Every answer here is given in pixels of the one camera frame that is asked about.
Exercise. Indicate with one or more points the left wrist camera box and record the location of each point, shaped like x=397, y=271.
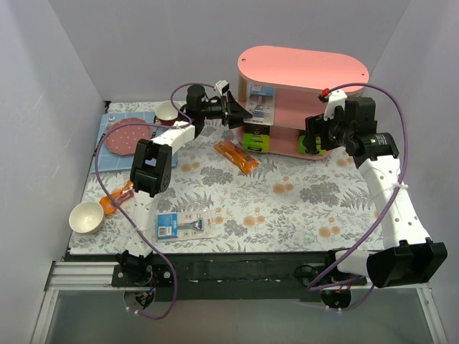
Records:
x=222, y=87

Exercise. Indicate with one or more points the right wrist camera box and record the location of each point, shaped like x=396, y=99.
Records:
x=333, y=99

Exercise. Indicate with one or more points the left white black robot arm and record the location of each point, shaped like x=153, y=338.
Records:
x=152, y=161

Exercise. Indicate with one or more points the aluminium frame rail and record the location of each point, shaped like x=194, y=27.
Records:
x=81, y=306

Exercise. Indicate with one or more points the orange long snack packet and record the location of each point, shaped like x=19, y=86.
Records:
x=245, y=162

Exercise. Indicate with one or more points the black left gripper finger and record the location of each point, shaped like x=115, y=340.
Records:
x=236, y=119
x=233, y=107

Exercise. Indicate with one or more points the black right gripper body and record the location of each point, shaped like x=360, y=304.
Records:
x=315, y=132

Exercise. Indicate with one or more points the pink dotted plate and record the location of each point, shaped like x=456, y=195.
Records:
x=127, y=132

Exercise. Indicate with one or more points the pink three-tier shelf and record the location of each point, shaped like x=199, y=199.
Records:
x=299, y=77

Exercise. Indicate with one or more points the blue razor blister pack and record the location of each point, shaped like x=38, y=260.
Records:
x=260, y=103
x=182, y=226

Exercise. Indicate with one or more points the white ceramic bowl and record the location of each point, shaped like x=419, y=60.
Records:
x=87, y=217

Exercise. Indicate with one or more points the floral tablecloth mat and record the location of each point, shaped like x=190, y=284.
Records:
x=285, y=205

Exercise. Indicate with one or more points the orange small razor packet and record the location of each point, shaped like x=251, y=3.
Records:
x=119, y=196

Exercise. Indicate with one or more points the red cup white inside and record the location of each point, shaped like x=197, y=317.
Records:
x=166, y=113

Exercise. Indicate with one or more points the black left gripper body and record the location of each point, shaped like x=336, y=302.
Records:
x=226, y=110

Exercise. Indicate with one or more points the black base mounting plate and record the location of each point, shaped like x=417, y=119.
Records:
x=226, y=276

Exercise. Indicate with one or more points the black green Gillette razor box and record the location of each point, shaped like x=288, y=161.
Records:
x=256, y=138

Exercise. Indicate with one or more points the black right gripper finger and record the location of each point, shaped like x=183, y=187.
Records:
x=312, y=126
x=327, y=141

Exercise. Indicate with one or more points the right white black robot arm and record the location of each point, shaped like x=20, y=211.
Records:
x=409, y=255

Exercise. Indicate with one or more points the black handled fork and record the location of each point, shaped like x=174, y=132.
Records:
x=109, y=124

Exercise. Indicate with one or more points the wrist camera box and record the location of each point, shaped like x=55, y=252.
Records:
x=222, y=87
x=333, y=99

